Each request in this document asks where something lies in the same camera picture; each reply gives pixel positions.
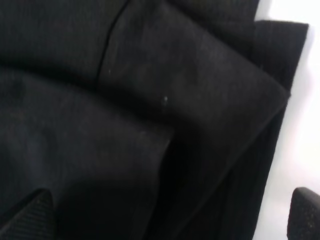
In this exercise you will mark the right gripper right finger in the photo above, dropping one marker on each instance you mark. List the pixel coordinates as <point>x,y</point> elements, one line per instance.
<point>304,215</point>

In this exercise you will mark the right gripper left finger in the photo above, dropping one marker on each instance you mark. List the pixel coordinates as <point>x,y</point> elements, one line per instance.
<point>32,218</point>

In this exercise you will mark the black printed t-shirt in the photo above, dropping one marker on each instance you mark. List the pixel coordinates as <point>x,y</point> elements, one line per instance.
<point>145,119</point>

